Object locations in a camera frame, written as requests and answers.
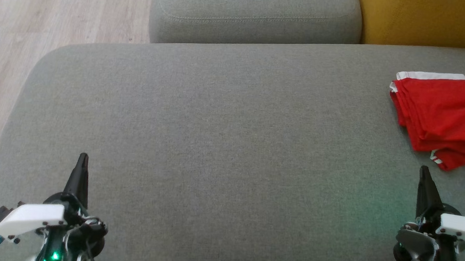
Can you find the large grey sofa ottoman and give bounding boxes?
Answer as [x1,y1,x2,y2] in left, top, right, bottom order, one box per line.
[0,24,465,261]

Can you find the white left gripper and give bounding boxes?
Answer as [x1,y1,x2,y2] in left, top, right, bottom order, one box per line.
[0,148,112,261]

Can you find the large yellow sofa backrest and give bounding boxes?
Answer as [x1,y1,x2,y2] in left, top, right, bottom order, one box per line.
[355,0,465,50]

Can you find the grey sofa seat cushion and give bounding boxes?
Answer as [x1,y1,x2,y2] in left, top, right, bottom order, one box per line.
[147,0,364,54]

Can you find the red basketball jersey white sleeves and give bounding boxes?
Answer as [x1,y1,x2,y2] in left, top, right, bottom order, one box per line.
[386,70,465,155]

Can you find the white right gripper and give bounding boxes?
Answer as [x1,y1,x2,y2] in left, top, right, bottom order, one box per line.
[392,164,465,261]

